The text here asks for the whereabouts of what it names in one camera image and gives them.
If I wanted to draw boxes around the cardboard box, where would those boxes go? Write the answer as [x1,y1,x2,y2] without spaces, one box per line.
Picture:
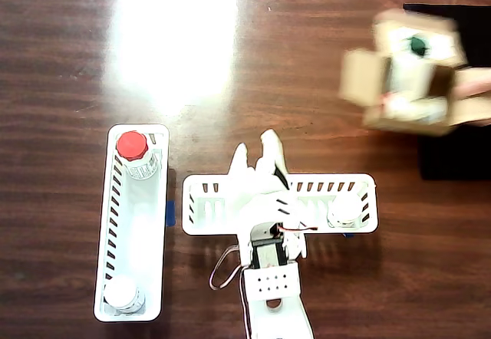
[338,8,491,137]

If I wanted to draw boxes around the green-capped bottle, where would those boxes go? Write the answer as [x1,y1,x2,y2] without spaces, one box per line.
[390,28,437,93]

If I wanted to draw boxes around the white slotted basket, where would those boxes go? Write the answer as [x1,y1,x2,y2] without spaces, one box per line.
[93,123,170,323]
[180,173,380,236]

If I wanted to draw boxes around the red-capped bottle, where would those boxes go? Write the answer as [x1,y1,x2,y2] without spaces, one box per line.
[116,130,159,181]

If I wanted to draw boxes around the person's bare hand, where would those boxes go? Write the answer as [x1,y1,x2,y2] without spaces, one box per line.
[452,67,491,98]

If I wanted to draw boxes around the black cloth mat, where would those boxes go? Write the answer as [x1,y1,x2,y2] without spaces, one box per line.
[403,3,491,182]

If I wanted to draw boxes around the red and white motor cable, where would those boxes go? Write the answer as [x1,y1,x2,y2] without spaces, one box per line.
[282,224,319,233]

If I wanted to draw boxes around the looped arm cable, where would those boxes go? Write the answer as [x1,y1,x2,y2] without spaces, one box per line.
[209,243,249,291]

